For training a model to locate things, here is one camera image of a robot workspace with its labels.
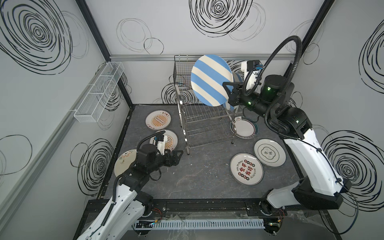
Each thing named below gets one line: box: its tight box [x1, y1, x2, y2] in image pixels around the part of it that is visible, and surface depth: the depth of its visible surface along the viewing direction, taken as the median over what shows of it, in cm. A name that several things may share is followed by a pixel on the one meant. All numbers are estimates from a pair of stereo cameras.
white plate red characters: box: [230, 152, 264, 186], surface depth 88 cm
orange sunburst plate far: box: [145, 109, 172, 131], surface depth 111 cm
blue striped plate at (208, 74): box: [190, 54, 234, 107], surface depth 59 cm
